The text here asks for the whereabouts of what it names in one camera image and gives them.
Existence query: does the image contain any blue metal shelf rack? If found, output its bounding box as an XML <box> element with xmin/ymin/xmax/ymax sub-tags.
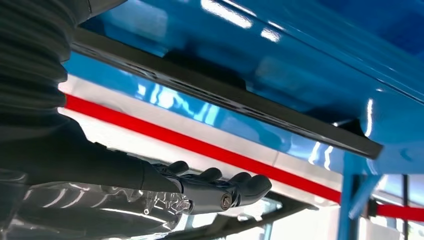
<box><xmin>62</xmin><ymin>0</ymin><xmax>424</xmax><ymax>240</ymax></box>

